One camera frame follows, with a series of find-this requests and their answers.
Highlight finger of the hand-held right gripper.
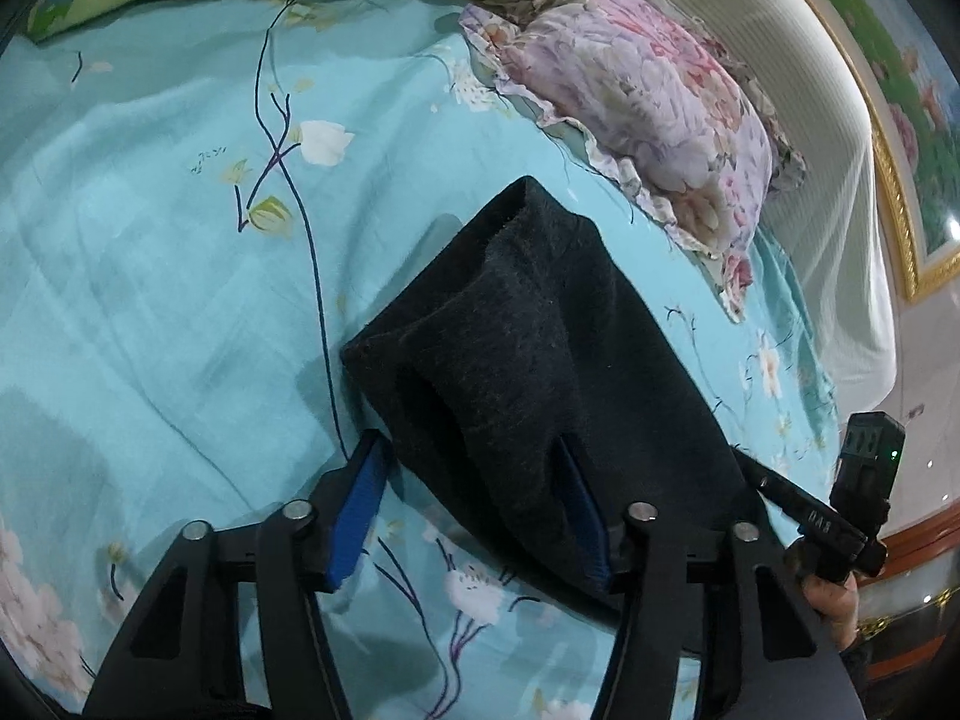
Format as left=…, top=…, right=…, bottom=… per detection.
left=731, top=447, right=833, bottom=533

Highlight wooden bed frame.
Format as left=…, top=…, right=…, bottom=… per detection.
left=855, top=495, right=960, bottom=691

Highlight dark grey pants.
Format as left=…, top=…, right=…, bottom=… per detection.
left=341, top=175, right=773, bottom=612

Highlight turquoise floral bedsheet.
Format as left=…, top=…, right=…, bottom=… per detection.
left=0, top=0, right=841, bottom=720

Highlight pink purple floral pillow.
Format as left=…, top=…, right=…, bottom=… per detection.
left=457, top=0, right=777, bottom=323

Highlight person's right hand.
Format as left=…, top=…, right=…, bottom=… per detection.
left=801, top=576, right=863, bottom=653

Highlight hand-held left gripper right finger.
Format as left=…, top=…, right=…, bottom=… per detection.
left=557, top=442, right=822, bottom=720

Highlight gold framed floral picture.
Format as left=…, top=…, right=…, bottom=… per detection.
left=750, top=0, right=960, bottom=305

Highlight white striped padded headboard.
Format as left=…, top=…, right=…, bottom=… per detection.
left=600, top=0, right=901, bottom=406

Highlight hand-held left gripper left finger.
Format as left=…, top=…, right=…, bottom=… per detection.
left=82, top=429, right=395, bottom=720

